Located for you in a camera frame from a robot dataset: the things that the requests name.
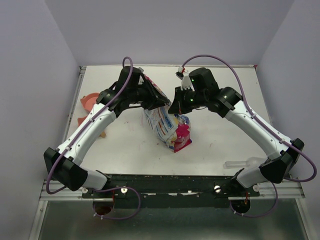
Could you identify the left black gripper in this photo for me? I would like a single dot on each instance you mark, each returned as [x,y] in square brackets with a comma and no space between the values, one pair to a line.
[155,100]

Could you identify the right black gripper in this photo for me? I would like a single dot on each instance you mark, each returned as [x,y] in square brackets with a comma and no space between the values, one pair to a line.
[177,107]

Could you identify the pet food bag pink white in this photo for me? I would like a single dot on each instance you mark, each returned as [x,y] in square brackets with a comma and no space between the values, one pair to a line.
[174,130]

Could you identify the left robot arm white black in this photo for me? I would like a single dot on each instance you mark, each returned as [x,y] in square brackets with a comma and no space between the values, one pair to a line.
[131,90]

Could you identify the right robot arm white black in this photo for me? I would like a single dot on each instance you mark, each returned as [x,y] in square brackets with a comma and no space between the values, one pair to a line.
[199,89]

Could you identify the pink cat-shaped pet bowl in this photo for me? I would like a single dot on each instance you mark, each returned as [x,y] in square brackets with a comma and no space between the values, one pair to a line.
[87,103]

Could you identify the clear plastic scoop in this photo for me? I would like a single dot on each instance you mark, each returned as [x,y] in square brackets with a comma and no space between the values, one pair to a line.
[252,161]

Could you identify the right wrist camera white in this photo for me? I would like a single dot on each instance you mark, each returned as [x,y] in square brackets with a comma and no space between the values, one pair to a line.
[183,75]

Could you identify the black mounting base rail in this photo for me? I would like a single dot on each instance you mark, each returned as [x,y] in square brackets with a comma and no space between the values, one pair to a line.
[130,191]

